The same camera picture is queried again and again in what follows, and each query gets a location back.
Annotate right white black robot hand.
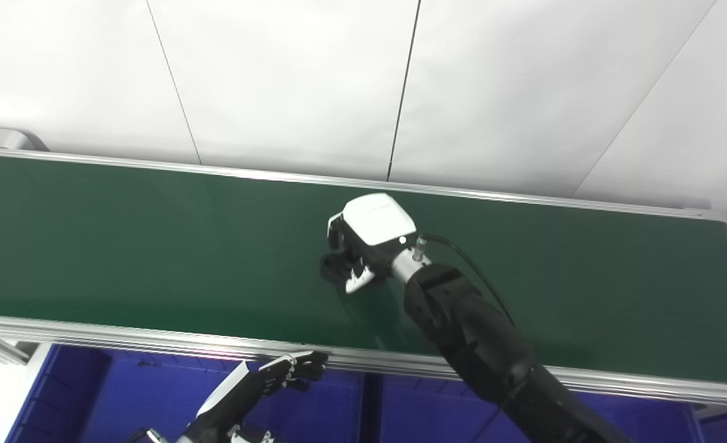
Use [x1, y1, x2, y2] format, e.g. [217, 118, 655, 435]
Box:
[327, 193, 418, 295]

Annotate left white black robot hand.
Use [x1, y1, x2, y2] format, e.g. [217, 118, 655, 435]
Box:
[188, 351, 329, 443]

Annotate black flanged metal part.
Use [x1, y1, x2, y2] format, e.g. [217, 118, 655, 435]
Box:
[319, 252, 364, 287]

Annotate green conveyor belt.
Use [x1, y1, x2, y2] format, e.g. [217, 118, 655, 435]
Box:
[0, 154, 727, 388]
[0, 145, 727, 410]

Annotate aluminium conveyor support leg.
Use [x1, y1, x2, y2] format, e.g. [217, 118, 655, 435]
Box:
[0, 337, 41, 367]

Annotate grey conveyor end cover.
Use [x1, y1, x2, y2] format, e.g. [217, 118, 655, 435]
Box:
[0, 126, 49, 153]

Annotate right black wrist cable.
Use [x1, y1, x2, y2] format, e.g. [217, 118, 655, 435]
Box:
[414, 233, 518, 327]

